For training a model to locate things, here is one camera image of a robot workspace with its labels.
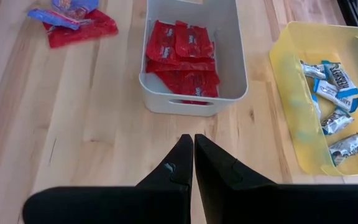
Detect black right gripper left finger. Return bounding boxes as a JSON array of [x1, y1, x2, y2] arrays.
[[22, 134, 195, 224]]

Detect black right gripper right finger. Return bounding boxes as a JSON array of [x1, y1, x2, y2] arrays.
[[194, 133, 358, 224]]

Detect red candy pack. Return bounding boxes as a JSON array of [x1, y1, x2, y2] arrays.
[[154, 70, 221, 98], [174, 20, 215, 59], [43, 8, 119, 50], [145, 57, 216, 75], [146, 19, 180, 65], [180, 98, 211, 106]]

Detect blue haribo gummy bag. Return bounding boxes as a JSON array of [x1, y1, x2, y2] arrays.
[[51, 0, 100, 19], [26, 7, 93, 31]]

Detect yellow plastic bin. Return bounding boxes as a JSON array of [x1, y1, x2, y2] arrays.
[[268, 21, 358, 177]]

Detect white handled plastic bin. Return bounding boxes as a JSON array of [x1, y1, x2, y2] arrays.
[[138, 0, 249, 118]]

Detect black aluminium table frame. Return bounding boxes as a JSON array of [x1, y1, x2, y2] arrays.
[[337, 0, 358, 27]]

